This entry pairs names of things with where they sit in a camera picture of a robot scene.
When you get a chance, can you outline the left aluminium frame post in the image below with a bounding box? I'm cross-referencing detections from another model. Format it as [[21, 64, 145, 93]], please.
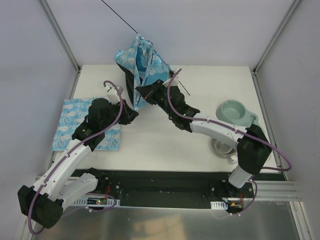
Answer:
[[38, 0, 81, 73]]

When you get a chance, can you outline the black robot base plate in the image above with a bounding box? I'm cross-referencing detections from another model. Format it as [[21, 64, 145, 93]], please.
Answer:
[[71, 169, 268, 208]]

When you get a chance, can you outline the blue snowman patterned mat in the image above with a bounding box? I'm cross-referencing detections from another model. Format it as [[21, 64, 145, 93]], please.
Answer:
[[52, 97, 121, 152]]

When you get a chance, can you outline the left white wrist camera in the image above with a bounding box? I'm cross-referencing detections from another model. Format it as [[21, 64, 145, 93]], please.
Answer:
[[104, 85, 123, 104]]

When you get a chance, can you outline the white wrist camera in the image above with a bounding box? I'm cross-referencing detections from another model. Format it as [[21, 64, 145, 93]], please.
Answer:
[[104, 85, 123, 104], [168, 69, 180, 86]]

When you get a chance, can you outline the stainless steel pet bowl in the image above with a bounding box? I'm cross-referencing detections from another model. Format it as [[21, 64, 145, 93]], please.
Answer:
[[212, 138, 237, 156]]

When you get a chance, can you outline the blue patterned pet tent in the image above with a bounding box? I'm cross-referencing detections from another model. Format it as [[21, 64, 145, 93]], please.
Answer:
[[114, 34, 171, 111]]

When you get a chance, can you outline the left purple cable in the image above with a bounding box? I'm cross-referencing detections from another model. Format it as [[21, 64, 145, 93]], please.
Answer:
[[27, 80, 124, 235]]

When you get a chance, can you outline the mint green double feeder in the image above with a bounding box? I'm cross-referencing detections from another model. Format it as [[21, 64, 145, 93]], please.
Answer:
[[215, 99, 260, 127]]

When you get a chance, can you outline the purple cable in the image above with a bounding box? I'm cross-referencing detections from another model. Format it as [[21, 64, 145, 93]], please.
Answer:
[[27, 80, 124, 235], [166, 68, 293, 172]]

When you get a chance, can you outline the right aluminium frame post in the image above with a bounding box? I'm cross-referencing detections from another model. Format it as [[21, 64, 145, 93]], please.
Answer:
[[252, 0, 304, 75]]

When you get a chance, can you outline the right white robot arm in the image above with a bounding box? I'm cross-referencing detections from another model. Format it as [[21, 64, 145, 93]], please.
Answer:
[[135, 80, 272, 198]]

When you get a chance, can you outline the black tent pole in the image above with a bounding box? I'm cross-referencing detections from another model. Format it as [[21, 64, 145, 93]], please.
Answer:
[[101, 0, 191, 96]]

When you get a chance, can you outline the clear plastic water bottle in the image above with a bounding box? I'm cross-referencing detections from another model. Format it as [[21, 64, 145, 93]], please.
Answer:
[[229, 154, 238, 164]]

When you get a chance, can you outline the aluminium frame post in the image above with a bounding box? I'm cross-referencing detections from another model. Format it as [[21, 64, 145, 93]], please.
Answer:
[[38, 0, 81, 73], [252, 0, 304, 75]]

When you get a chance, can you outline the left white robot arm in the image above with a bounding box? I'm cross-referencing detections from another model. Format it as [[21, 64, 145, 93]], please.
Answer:
[[17, 98, 139, 235]]

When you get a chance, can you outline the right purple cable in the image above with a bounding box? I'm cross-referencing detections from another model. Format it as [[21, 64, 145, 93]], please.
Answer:
[[166, 68, 293, 172]]

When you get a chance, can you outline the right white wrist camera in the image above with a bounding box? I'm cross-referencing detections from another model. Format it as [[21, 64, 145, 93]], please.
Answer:
[[168, 69, 180, 86]]

